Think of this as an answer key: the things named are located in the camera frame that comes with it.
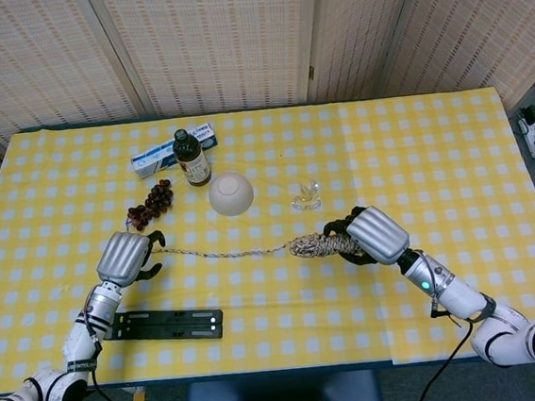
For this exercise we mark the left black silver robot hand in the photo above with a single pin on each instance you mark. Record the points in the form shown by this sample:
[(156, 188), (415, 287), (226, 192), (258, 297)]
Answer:
[(121, 257)]

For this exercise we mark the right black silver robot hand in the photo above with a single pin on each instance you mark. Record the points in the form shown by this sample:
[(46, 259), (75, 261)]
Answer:
[(380, 234)]

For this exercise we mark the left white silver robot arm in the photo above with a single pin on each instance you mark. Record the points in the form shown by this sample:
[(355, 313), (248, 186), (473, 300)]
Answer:
[(102, 306)]

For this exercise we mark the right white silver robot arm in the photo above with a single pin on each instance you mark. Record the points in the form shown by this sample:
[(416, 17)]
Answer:
[(461, 295)]

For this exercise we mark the bunch of dark red grapes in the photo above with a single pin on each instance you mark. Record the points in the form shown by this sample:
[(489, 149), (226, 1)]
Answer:
[(156, 201)]

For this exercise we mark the black folding stand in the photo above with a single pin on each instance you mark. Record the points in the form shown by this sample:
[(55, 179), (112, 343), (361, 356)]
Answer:
[(175, 324)]

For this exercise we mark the blue white carton box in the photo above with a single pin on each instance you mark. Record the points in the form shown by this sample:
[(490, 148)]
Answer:
[(155, 161)]

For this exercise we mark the dark glass bottle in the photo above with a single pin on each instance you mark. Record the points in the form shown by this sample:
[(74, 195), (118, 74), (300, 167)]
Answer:
[(193, 162)]

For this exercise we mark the yellow white checked tablecloth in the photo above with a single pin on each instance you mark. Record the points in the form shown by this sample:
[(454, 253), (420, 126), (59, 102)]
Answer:
[(277, 304)]

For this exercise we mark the upturned white bowl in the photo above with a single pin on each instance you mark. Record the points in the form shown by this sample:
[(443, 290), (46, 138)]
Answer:
[(231, 194)]

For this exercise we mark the woven folding screen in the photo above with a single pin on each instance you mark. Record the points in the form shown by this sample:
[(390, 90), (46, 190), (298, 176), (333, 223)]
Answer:
[(214, 40)]

